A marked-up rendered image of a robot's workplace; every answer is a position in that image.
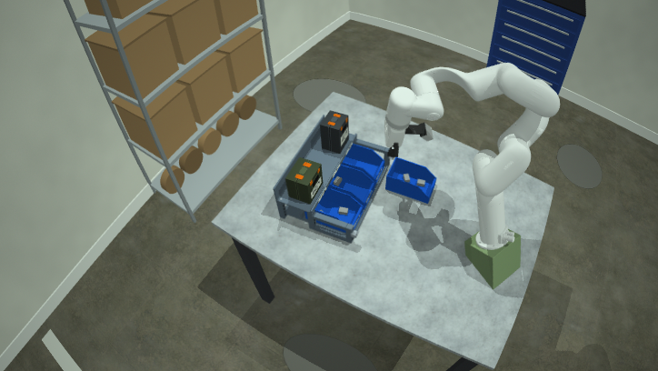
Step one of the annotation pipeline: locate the dark grey shelf rack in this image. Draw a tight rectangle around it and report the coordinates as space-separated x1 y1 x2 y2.
274 115 394 243

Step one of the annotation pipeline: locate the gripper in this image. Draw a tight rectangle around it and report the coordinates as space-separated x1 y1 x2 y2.
384 120 407 157

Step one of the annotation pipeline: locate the blue bin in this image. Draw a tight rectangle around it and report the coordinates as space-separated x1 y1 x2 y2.
385 157 435 204
328 165 374 207
315 187 362 232
341 144 384 186

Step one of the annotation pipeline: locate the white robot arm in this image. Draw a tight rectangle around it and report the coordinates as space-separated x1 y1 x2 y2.
385 63 560 250

